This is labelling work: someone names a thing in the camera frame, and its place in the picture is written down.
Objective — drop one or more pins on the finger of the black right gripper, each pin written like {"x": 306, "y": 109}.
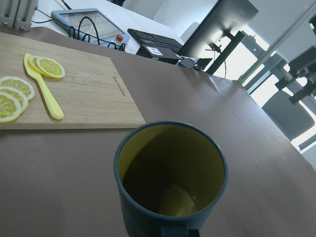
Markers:
{"x": 192, "y": 233}

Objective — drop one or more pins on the blue mug yellow inside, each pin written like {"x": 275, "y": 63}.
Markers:
{"x": 169, "y": 176}

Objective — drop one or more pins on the brown table mat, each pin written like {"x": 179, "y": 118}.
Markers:
{"x": 60, "y": 183}

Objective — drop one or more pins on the grey office chair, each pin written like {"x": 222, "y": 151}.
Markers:
{"x": 291, "y": 119}

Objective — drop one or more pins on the bamboo cutting board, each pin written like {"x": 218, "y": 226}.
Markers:
{"x": 91, "y": 94}

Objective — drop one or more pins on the yellow plastic knife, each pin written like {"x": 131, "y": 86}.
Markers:
{"x": 51, "y": 103}

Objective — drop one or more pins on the black equipment box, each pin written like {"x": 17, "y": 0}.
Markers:
{"x": 156, "y": 52}

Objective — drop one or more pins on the black keyboard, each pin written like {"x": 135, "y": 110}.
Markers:
{"x": 150, "y": 39}

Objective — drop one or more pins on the lemon slice row middle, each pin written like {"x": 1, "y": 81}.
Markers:
{"x": 18, "y": 95}

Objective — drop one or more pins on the lemon slice row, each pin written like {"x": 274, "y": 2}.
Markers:
{"x": 18, "y": 95}
{"x": 20, "y": 84}
{"x": 10, "y": 108}

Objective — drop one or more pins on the lemon slice upper top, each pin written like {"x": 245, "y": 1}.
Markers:
{"x": 50, "y": 67}

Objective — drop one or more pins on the lemon slice row near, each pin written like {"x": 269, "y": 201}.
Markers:
{"x": 10, "y": 108}

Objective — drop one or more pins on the lemon slice row far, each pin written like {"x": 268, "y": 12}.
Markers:
{"x": 20, "y": 84}

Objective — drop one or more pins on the teach pendant tablet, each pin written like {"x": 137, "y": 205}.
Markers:
{"x": 92, "y": 26}

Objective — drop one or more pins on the lemon slice upper under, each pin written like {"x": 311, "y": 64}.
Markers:
{"x": 32, "y": 63}

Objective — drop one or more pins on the metal camera stand post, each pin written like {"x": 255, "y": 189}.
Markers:
{"x": 17, "y": 14}

